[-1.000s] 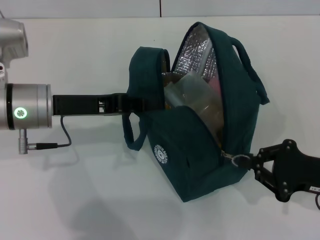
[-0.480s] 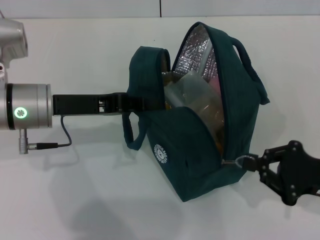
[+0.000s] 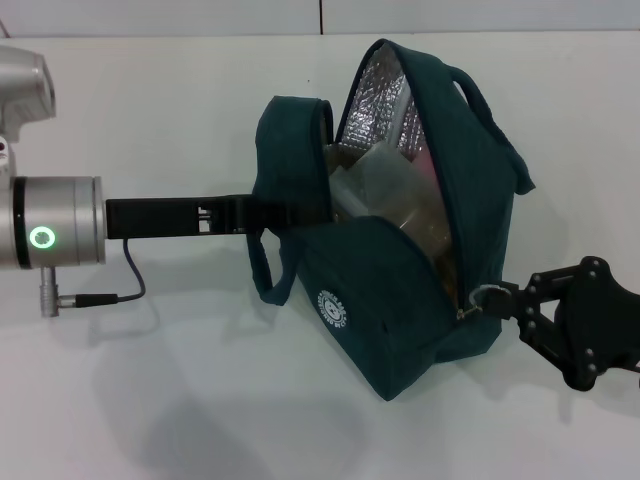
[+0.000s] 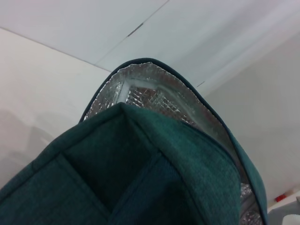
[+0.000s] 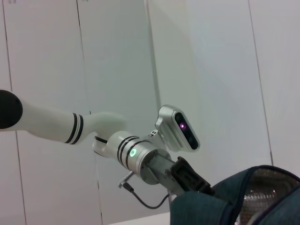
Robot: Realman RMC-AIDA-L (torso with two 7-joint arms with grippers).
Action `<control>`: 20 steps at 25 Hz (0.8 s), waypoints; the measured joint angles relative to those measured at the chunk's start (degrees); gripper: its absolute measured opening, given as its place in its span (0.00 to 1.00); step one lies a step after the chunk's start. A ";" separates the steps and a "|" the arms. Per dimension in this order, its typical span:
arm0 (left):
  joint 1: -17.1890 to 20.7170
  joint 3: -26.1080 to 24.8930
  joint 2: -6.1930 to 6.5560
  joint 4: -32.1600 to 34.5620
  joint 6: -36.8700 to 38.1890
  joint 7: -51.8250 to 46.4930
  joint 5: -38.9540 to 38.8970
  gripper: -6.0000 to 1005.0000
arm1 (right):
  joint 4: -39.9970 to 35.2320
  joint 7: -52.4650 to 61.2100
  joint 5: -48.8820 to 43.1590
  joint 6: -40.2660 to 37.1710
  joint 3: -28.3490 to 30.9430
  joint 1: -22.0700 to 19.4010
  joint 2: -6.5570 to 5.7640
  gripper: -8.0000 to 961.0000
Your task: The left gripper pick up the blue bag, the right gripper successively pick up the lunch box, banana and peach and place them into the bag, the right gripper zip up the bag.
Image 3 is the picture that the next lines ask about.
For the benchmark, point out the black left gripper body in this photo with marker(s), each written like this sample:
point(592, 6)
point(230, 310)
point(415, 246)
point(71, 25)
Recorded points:
point(160, 217)

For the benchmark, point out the dark teal lunch bag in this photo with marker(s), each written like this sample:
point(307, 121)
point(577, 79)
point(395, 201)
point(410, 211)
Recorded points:
point(370, 310)

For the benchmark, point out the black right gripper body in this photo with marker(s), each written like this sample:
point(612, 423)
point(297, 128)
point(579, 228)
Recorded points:
point(605, 320)

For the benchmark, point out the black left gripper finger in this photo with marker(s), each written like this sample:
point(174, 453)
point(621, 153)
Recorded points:
point(280, 215)

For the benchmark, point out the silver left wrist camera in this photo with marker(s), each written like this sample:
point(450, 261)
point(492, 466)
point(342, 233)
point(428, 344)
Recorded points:
point(25, 85)

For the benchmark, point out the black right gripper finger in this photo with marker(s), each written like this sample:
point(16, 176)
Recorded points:
point(540, 335)
point(535, 287)

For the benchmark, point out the clear blue-rimmed food container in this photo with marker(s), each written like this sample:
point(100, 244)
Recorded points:
point(380, 185)

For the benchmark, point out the pink toy peach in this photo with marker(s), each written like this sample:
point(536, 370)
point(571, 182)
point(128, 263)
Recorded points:
point(426, 161)

